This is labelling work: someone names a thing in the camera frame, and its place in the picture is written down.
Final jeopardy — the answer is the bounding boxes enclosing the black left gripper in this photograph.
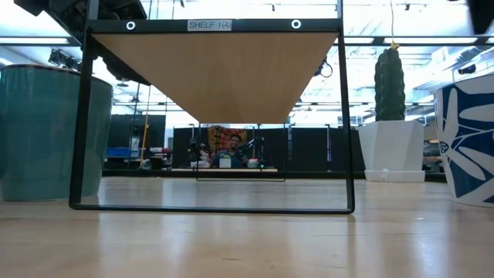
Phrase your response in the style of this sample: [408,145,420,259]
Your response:
[98,46,152,86]

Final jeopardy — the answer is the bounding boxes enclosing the large teal mug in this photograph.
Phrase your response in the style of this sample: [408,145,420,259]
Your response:
[0,63,114,202]

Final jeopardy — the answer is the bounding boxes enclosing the blue white floral mug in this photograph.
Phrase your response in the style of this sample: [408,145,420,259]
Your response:
[434,73,494,209]

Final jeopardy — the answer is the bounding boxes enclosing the black monitor panel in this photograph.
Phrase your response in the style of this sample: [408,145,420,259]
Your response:
[107,114,167,150]

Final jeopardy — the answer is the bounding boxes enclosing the black ceiling spotlights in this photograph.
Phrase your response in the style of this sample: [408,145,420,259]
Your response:
[48,49,83,73]

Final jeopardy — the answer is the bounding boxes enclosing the blue bin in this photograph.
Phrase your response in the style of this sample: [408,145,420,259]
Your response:
[107,147,134,159]

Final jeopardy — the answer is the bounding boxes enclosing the orange patterned tapestry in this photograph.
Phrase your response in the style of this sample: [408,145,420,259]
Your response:
[207,125,248,155]

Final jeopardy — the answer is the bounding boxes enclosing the wooden background table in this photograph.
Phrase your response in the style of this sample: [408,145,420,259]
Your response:
[169,167,279,174]

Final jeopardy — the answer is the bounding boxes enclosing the person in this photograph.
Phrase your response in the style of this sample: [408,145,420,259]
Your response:
[213,133,251,169]

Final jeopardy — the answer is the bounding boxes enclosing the green cactus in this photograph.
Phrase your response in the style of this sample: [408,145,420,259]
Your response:
[374,46,407,123]

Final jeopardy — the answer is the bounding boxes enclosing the white faceted plant pot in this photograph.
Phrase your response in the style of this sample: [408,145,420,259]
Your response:
[357,119,425,173]

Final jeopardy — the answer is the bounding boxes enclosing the white pot saucer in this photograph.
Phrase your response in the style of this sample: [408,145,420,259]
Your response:
[364,168,426,184]

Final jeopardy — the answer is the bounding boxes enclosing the black frame wooden shelf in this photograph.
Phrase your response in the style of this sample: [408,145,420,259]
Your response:
[68,0,356,215]

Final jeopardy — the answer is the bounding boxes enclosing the black hanging cable loop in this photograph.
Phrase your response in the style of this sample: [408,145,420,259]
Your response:
[314,56,333,79]

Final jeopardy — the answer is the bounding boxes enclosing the black partition wall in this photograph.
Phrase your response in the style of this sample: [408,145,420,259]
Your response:
[171,126,366,174]

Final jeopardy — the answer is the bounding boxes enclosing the black aluminium table frame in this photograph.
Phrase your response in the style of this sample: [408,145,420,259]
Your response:
[102,168,448,182]

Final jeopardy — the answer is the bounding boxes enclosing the yellow hanging cord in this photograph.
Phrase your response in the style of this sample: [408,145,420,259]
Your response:
[389,0,401,50]

